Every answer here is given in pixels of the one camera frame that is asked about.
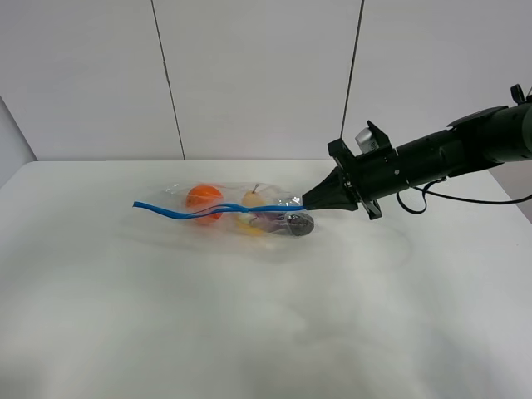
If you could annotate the yellow pear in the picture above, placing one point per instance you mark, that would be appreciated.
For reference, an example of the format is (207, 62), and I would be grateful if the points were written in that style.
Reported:
(248, 223)

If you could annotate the purple eggplant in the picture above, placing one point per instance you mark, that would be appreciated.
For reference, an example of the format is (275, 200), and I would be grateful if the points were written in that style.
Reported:
(294, 224)

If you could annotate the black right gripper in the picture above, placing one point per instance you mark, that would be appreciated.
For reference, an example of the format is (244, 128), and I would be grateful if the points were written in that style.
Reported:
(359, 179)

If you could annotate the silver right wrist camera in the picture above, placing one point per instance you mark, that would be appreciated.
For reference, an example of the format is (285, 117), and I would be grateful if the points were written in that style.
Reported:
(366, 141)

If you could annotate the orange fruit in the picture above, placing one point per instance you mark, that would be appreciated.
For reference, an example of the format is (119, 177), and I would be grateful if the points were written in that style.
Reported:
(202, 198)

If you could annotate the clear zip bag blue zipper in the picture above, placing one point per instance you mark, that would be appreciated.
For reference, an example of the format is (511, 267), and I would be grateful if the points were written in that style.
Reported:
(161, 218)

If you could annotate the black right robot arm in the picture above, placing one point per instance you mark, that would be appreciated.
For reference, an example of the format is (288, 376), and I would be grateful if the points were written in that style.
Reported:
(477, 142)

